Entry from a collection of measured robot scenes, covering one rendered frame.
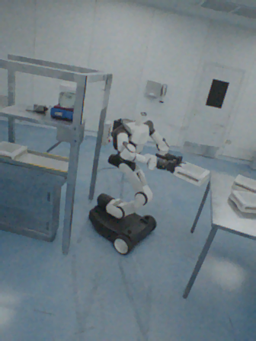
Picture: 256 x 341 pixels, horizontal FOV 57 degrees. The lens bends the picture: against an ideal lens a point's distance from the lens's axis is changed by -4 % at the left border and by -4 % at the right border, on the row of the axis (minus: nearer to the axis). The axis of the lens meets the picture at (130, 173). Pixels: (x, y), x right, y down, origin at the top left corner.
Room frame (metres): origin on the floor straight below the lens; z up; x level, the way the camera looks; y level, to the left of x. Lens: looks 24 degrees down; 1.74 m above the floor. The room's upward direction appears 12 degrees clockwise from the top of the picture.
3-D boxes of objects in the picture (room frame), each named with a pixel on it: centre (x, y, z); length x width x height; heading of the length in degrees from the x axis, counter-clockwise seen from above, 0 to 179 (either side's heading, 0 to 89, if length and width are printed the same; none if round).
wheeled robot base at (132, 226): (2.24, 0.01, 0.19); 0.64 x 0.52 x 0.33; 61
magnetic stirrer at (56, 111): (1.93, 0.61, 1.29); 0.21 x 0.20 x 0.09; 179
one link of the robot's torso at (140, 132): (2.28, 0.07, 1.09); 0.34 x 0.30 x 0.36; 151
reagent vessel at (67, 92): (1.93, 0.61, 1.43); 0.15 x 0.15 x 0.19
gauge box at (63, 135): (2.02, 0.58, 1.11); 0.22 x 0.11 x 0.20; 89
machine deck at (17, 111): (1.89, 0.79, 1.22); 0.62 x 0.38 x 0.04; 89
